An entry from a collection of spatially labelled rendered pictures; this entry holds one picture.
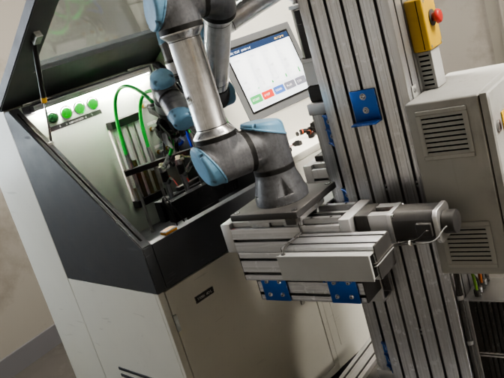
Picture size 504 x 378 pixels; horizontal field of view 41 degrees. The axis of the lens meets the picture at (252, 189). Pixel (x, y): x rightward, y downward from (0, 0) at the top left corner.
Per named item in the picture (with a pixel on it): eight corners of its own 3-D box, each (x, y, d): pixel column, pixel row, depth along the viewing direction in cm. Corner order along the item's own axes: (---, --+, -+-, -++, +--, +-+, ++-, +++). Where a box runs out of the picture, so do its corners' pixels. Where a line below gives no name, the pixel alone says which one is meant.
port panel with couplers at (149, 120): (162, 165, 277) (138, 92, 269) (157, 165, 280) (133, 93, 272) (185, 154, 286) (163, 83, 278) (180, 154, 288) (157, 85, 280)
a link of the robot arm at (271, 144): (301, 160, 182) (289, 112, 179) (259, 176, 178) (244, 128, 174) (282, 156, 193) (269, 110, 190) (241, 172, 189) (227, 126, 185)
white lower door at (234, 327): (226, 468, 232) (165, 292, 215) (221, 466, 234) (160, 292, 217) (336, 366, 274) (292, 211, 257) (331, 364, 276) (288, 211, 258)
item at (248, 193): (167, 289, 216) (151, 244, 212) (159, 287, 219) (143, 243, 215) (289, 212, 256) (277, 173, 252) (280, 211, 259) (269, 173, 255)
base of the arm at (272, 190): (318, 186, 189) (309, 153, 187) (291, 207, 178) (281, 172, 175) (274, 190, 199) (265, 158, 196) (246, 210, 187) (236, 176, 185)
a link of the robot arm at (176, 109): (208, 106, 197) (192, 81, 202) (174, 118, 193) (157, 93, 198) (208, 124, 204) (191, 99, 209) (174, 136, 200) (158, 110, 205)
